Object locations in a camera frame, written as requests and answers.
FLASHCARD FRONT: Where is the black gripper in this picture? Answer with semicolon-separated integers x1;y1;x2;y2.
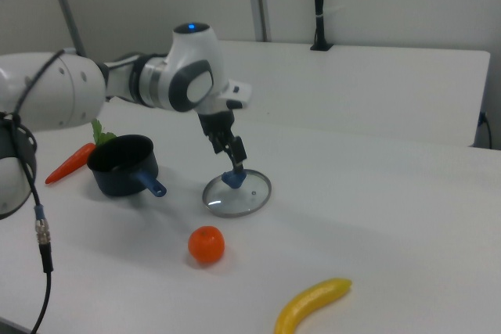
196;110;248;174

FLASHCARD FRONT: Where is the glass lid with blue knob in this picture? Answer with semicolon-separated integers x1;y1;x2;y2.
201;168;273;219

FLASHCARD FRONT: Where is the orange toy mandarin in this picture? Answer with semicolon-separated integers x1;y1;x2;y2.
187;225;226;265

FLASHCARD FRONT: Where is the dark blue toy saucepan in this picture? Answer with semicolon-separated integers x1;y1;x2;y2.
86;134;168;199

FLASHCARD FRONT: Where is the white table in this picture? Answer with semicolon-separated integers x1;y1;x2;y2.
102;38;492;149

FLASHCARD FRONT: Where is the orange toy carrot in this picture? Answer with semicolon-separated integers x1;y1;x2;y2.
45;118;118;186

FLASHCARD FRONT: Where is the yellow toy banana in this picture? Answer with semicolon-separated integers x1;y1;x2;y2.
273;277;353;334

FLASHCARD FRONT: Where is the black pole with cables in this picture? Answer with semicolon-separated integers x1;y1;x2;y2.
309;0;334;52

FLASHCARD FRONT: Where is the black power cable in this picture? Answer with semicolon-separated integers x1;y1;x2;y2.
478;111;494;149

